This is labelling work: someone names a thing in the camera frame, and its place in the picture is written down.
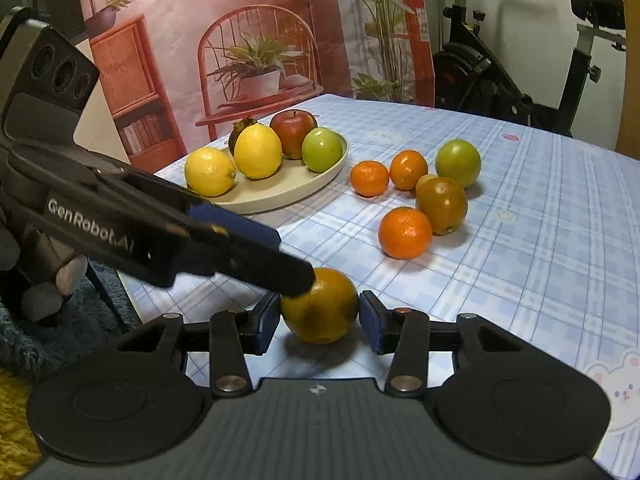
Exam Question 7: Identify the yellow lemon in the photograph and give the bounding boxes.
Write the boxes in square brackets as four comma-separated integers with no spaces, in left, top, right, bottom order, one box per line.
[233,123,284,180]
[184,147,237,198]

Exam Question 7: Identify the wooden board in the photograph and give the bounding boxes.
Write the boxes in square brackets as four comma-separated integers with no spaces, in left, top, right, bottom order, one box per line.
[614,0,640,161]

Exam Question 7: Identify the red apple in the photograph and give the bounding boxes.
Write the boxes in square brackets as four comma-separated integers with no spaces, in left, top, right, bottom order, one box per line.
[269,110,319,160]

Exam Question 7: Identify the cream plate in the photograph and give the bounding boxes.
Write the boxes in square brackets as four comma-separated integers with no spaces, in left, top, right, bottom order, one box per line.
[186,130,350,214]

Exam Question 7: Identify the teal fuzzy rug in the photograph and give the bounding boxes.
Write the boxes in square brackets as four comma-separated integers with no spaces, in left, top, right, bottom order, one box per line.
[0,260,143,386]

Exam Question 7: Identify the green round fruit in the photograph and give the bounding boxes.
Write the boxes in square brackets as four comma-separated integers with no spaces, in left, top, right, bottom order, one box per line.
[434,139,482,190]
[301,127,344,174]

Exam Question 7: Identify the dark mangosteen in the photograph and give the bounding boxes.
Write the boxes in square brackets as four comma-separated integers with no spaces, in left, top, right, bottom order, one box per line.
[228,115,259,157]

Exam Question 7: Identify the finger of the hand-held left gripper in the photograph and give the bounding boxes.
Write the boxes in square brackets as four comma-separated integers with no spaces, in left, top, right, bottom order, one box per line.
[188,202,282,252]
[215,232,316,297]

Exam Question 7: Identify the orange tangerine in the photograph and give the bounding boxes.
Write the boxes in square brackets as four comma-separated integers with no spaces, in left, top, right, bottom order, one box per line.
[349,160,390,197]
[378,206,434,260]
[389,150,430,191]

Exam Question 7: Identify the person's left hand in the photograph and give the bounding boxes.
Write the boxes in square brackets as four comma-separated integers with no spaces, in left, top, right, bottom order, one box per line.
[0,207,89,323]

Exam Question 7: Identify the black exercise bike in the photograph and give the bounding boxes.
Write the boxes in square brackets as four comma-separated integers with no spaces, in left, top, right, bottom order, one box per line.
[417,0,628,138]

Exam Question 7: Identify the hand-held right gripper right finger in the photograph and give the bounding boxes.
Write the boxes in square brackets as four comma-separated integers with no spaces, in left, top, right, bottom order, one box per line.
[358,290,526,398]

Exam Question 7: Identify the brownish green orange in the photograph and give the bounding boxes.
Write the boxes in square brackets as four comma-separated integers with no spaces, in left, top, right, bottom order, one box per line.
[280,267,360,345]
[415,177,469,236]

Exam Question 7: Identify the blue checkered tablecloth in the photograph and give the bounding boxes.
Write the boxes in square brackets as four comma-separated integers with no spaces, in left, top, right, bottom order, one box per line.
[120,94,640,480]

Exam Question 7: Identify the printed room backdrop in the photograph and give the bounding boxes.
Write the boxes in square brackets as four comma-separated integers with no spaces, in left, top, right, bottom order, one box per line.
[75,0,437,173]

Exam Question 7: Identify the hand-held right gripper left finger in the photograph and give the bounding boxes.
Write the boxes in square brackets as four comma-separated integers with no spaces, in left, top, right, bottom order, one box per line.
[116,291,282,397]

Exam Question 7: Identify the yellow fuzzy rug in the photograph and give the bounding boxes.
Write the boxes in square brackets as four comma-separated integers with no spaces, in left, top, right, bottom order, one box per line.
[0,367,43,467]

